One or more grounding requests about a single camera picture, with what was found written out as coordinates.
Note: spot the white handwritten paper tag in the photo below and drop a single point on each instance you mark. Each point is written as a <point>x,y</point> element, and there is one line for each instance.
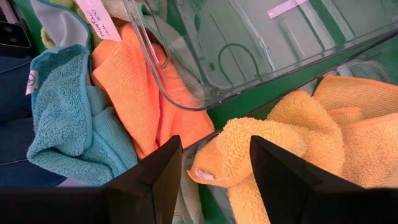
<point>99,21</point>

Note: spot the black table-level camera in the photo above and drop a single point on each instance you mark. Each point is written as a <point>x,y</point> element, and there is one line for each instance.
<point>14,39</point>

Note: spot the white tape strip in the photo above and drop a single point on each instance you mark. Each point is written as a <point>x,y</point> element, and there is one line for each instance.
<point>284,7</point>

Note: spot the grey towel with teal trim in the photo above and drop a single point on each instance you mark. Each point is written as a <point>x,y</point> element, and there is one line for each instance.
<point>62,25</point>

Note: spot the orange microfiber towel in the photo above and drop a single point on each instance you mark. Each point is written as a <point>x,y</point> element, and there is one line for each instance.
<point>130,93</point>

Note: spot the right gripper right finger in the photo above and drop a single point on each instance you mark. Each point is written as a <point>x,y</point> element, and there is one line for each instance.
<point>295,199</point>

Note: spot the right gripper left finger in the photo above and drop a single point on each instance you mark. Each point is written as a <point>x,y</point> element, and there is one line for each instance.
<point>149,199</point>

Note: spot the teal microfiber towel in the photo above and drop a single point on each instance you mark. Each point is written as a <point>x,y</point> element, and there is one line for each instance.
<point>68,124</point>

